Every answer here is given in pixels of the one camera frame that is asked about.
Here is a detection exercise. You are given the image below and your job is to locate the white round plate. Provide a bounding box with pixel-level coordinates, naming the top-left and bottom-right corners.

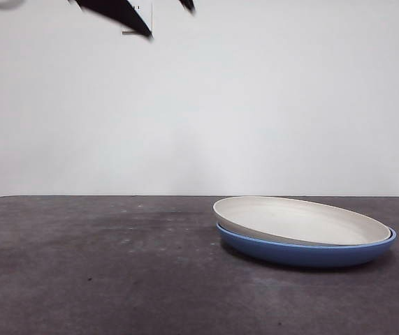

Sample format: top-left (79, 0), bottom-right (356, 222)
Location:
top-left (212, 195), bottom-right (393, 247)

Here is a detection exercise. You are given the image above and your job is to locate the blue round plate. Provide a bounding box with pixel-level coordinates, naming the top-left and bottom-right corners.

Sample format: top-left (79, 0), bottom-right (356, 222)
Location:
top-left (215, 223), bottom-right (398, 269)

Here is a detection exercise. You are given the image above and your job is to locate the white wall socket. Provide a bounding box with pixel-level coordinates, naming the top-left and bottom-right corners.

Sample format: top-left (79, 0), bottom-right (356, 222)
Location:
top-left (121, 0), bottom-right (153, 36)

